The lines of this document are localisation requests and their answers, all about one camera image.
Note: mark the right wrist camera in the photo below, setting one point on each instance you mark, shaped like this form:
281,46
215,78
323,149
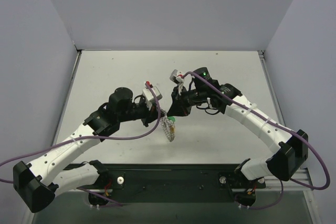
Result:
177,77

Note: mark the silver round keyring disc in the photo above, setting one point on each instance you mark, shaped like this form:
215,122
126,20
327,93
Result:
165,125

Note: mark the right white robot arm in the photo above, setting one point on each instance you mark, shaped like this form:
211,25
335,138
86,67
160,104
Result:
288,152

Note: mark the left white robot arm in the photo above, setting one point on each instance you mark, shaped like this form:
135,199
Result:
40,181

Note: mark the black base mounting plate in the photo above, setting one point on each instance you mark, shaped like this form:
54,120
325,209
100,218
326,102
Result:
174,183

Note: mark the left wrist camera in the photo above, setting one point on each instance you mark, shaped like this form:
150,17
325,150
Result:
151,93

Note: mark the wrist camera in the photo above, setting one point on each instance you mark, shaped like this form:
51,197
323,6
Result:
151,93
177,77

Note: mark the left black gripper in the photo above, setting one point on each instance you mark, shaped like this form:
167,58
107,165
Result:
148,118

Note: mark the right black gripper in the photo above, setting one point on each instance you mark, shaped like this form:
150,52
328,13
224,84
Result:
181,100

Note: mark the aluminium front rail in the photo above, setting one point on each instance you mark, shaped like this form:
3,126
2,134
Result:
302,175

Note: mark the green tagged key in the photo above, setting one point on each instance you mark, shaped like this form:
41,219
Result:
171,118

